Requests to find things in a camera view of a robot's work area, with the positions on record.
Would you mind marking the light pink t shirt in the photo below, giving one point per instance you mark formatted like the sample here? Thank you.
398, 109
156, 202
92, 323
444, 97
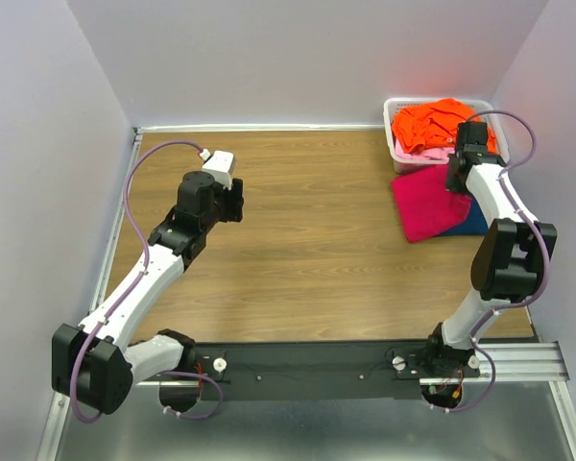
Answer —
425, 157

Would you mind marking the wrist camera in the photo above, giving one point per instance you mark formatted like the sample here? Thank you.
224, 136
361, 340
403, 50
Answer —
471, 137
220, 165

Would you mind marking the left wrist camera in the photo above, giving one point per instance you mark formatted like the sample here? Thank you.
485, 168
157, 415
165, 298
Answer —
220, 165

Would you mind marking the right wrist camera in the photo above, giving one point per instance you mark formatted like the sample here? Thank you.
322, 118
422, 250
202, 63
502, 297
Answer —
471, 137

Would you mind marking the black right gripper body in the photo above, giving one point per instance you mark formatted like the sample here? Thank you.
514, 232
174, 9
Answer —
452, 181

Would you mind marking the folded blue t shirt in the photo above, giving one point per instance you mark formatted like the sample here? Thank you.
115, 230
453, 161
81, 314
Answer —
474, 225

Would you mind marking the orange t shirt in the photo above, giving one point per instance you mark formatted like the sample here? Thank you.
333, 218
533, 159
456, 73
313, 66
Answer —
429, 125

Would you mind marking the white plastic laundry basket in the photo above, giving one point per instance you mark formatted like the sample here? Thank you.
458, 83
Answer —
497, 143

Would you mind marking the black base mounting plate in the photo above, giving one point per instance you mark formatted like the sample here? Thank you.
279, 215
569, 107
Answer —
327, 370

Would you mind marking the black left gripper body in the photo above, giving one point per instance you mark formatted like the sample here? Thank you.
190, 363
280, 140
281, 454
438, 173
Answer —
228, 206

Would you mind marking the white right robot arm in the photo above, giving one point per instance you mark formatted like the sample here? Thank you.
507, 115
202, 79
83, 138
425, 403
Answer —
510, 268

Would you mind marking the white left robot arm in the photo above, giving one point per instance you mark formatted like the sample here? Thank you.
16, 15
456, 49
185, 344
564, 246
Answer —
167, 254

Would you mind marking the aluminium front frame rail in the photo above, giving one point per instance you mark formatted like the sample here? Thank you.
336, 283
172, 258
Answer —
509, 365

